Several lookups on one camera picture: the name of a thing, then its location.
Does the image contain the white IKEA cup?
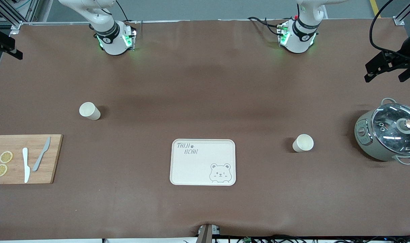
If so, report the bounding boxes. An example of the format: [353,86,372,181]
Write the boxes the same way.
[79,102,101,121]
[292,134,314,153]

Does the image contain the glass pot lid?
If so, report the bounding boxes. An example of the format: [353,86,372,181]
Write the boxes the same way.
[371,103,410,156]

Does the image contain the grey-green electric cooking pot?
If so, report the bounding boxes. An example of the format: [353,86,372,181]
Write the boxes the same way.
[354,98,410,165]

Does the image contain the bamboo cutting board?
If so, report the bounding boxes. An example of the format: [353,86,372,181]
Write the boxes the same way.
[0,134,63,185]

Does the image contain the grey plastic knife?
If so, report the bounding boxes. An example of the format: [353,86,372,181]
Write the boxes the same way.
[32,136,51,172]

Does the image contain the white plastic knife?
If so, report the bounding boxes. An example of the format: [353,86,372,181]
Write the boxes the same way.
[22,147,31,184]

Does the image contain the brown table cover sheet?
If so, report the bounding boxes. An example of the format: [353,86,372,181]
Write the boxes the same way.
[0,19,410,241]

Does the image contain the white bear print tray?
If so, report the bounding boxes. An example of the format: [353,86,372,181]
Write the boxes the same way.
[170,139,236,186]

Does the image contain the metal table edge clamp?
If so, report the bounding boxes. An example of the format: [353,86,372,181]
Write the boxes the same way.
[197,224,221,243]

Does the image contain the aluminium frame profile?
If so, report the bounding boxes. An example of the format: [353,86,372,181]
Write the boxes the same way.
[393,0,410,26]
[0,0,40,30]

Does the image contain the black left base cables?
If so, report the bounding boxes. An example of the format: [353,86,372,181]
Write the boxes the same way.
[247,16,283,36]

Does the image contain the black right base cable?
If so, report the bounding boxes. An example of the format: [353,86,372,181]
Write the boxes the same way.
[115,0,130,23]

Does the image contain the black cable bundle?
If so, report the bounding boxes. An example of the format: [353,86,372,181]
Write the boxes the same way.
[215,234,410,243]

